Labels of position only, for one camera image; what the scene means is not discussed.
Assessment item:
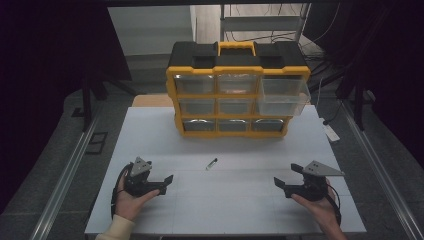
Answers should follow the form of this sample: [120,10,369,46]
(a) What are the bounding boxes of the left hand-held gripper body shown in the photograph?
[123,156,165,198]

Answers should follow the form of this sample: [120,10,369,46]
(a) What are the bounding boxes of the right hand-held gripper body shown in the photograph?
[285,160,346,202]

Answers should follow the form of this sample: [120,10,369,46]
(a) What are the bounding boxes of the person's right hand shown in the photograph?
[291,179,341,232]

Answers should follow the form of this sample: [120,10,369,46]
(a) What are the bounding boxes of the person's left hand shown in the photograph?
[114,175,161,223]

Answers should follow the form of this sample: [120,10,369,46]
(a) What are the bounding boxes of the white power strip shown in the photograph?
[321,117,341,143]

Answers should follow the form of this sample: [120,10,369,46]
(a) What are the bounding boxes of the black floor frames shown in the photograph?
[84,131,110,156]

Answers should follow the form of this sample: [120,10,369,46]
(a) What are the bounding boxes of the clear plastic drawer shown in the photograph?
[256,75,312,117]

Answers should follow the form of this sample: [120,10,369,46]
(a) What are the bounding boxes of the grid of clear organizer drawers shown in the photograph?
[173,73,286,133]

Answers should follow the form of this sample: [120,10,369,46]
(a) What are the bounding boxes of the wooden board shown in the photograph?
[131,93,175,108]

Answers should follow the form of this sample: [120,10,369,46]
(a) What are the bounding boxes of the black metal stand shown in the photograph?
[80,63,138,132]
[334,63,369,132]

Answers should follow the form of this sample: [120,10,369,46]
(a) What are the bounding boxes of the yellow black drawer organizer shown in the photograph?
[165,40,312,139]

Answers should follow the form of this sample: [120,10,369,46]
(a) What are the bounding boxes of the dark curtain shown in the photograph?
[303,0,424,168]
[0,0,133,214]

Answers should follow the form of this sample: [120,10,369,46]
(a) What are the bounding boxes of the metal shelf rack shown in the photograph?
[219,3,312,43]

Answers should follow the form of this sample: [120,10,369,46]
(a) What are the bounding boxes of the white panel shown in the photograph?
[107,4,198,57]

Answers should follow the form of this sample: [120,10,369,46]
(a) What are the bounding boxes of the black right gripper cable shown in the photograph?
[327,183,343,228]

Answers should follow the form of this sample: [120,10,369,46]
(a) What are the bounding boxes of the aluminium rail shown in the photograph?
[339,99,424,240]
[29,106,103,240]

